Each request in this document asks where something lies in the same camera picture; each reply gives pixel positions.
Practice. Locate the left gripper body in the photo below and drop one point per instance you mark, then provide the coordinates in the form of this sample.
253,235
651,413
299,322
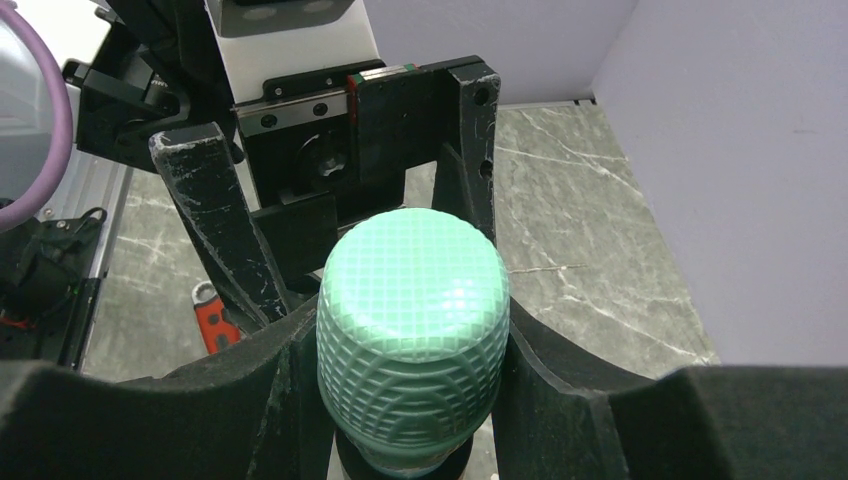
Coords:
325,149

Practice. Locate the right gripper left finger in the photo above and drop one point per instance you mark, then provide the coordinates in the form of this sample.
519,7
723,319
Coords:
251,411

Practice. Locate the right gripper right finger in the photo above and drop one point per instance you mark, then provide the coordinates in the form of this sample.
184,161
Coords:
564,413

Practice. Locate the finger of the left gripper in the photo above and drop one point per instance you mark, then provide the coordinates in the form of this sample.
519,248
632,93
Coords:
467,95
198,170

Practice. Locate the green microphone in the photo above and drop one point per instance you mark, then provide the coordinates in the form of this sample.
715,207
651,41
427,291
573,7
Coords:
412,324

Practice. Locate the red adjustable wrench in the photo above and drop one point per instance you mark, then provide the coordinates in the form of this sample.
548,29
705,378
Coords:
217,332

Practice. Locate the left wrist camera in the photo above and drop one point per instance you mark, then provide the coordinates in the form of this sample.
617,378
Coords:
263,40

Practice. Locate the black base frame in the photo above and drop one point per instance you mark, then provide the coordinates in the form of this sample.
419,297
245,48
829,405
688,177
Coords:
48,288

